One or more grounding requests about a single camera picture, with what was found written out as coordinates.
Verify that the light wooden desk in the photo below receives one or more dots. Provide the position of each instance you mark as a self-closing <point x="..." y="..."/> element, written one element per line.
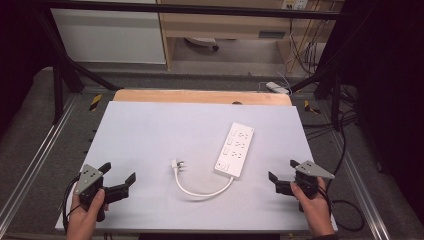
<point x="230" y="28"/>

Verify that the person's right hand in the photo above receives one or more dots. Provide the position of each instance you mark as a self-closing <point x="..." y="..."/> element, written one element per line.
<point x="316" y="213"/>

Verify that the person's left hand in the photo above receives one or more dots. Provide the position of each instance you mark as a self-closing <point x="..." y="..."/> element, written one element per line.
<point x="83" y="221"/>

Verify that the office chair base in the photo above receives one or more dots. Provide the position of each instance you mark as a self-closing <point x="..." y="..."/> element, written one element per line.
<point x="204" y="42"/>

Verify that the white cabinet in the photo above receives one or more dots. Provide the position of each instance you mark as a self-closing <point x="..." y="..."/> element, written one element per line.
<point x="108" y="35"/>

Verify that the white wall socket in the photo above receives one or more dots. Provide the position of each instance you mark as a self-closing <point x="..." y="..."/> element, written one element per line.
<point x="295" y="4"/>

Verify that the black metal stand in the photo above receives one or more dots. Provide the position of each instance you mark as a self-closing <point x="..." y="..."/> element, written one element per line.
<point x="328" y="78"/>
<point x="63" y="71"/>

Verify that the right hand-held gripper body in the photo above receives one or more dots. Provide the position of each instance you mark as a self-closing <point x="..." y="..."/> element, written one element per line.
<point x="308" y="181"/>

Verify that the wooden table board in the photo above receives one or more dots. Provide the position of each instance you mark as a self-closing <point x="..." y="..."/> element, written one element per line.
<point x="200" y="97"/>

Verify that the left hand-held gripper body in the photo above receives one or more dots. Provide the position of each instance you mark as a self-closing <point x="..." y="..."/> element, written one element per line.
<point x="87" y="178"/>

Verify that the black metal frame bar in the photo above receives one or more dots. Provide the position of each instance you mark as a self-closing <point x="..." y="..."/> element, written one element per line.
<point x="186" y="9"/>

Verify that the aluminium floor rail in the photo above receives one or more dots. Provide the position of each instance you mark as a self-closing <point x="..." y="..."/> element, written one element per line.
<point x="358" y="186"/>
<point x="36" y="156"/>

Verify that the white floor power strip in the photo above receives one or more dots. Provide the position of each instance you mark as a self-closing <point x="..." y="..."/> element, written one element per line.
<point x="277" y="87"/>

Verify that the white plug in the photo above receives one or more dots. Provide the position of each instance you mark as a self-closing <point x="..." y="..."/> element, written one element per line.
<point x="175" y="164"/>

